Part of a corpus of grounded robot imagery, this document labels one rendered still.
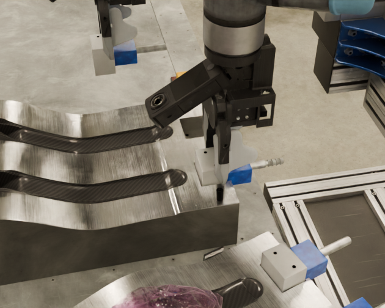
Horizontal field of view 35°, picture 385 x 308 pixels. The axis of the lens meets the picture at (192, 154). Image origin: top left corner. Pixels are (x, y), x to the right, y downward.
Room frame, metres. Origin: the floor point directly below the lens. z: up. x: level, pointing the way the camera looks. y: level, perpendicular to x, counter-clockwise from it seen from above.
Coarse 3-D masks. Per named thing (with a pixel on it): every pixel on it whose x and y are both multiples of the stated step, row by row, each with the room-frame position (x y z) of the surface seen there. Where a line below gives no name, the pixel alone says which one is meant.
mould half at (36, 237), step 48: (0, 144) 0.66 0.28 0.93; (144, 144) 0.71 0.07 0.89; (192, 144) 0.71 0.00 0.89; (0, 192) 0.56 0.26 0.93; (192, 192) 0.60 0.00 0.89; (0, 240) 0.52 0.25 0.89; (48, 240) 0.53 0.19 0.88; (96, 240) 0.54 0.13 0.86; (144, 240) 0.55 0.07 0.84; (192, 240) 0.57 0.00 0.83
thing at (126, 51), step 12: (96, 36) 0.92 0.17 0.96; (96, 48) 0.88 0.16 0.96; (120, 48) 0.90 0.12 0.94; (132, 48) 0.90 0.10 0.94; (144, 48) 0.92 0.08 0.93; (156, 48) 0.92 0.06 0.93; (96, 60) 0.88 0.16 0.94; (108, 60) 0.88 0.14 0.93; (120, 60) 0.89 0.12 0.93; (132, 60) 0.89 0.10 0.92; (96, 72) 0.88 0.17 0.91; (108, 72) 0.88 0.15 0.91
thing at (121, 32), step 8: (112, 8) 0.88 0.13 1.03; (112, 16) 0.88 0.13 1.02; (120, 16) 0.88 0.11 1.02; (112, 24) 0.87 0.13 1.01; (120, 24) 0.88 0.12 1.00; (128, 24) 0.88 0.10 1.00; (112, 32) 0.87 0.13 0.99; (120, 32) 0.88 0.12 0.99; (128, 32) 0.88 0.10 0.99; (136, 32) 0.88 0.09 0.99; (104, 40) 0.86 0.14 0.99; (112, 40) 0.87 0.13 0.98; (120, 40) 0.87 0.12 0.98; (104, 48) 0.87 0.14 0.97; (112, 48) 0.87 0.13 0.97; (112, 56) 0.87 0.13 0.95
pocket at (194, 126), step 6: (180, 120) 0.77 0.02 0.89; (186, 120) 0.78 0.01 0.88; (192, 120) 0.78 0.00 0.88; (198, 120) 0.78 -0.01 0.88; (186, 126) 0.78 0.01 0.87; (192, 126) 0.78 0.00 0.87; (198, 126) 0.78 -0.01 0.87; (186, 132) 0.77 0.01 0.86; (192, 132) 0.77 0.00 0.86; (198, 132) 0.77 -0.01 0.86; (186, 138) 0.75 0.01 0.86
